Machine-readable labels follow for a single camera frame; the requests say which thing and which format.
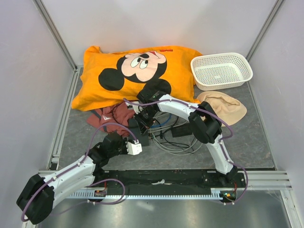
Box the red cloth garment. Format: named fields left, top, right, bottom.
left=86, top=103, right=135, bottom=137

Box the blue ethernet cable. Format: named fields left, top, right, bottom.
left=149, top=114, right=174, bottom=130

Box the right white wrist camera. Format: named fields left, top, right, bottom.
left=125, top=103, right=143, bottom=114

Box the beige cloth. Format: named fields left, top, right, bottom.
left=197, top=91, right=247, bottom=125

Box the orange cartoon mouse pillow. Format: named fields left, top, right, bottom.
left=71, top=46, right=202, bottom=111

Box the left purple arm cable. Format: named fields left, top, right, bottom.
left=20, top=122, right=140, bottom=223

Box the white perforated plastic basket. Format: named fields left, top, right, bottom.
left=190, top=52, right=253, bottom=91

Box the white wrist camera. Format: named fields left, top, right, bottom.
left=126, top=140, right=143, bottom=155
left=125, top=103, right=143, bottom=114

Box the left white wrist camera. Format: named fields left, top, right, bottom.
left=126, top=140, right=143, bottom=155

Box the black network switch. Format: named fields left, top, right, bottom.
left=128, top=118, right=150, bottom=147

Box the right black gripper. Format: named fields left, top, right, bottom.
left=133, top=108, right=157, bottom=135

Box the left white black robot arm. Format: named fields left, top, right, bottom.
left=16, top=133, right=133, bottom=225

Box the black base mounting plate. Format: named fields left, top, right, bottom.
left=93, top=169, right=246, bottom=188

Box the grey ethernet cable bundle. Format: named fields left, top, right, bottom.
left=149, top=111, right=205, bottom=155

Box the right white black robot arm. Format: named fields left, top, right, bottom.
left=124, top=88, right=238, bottom=187

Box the grey slotted cable duct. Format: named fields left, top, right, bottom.
left=67, top=189, right=236, bottom=200

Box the black power adapter brick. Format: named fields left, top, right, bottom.
left=171, top=125, right=192, bottom=138

